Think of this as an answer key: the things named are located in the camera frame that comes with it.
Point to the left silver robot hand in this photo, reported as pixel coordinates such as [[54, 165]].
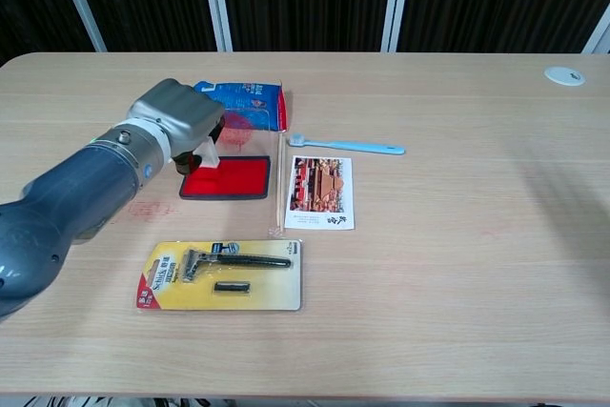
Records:
[[181, 116]]

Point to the white and red stamp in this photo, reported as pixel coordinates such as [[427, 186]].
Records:
[[209, 156]]

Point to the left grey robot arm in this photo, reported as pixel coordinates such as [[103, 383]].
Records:
[[71, 202]]

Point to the red ink pad black case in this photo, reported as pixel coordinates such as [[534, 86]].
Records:
[[238, 178]]

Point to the clear ink pad lid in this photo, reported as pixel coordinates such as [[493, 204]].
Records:
[[268, 142]]

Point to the wooden chopstick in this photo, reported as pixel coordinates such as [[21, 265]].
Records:
[[276, 183], [282, 183]]

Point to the palace photo postcard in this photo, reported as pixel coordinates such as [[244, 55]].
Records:
[[320, 188]]

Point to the light blue toothbrush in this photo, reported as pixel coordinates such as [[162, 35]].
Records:
[[348, 144]]

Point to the black razor blade cartridge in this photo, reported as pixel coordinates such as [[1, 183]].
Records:
[[232, 287]]

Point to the yellow razor blister pack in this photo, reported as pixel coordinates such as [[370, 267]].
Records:
[[267, 292]]

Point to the white partition frame post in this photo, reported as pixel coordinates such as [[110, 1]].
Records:
[[217, 2], [78, 2], [598, 37], [396, 2]]

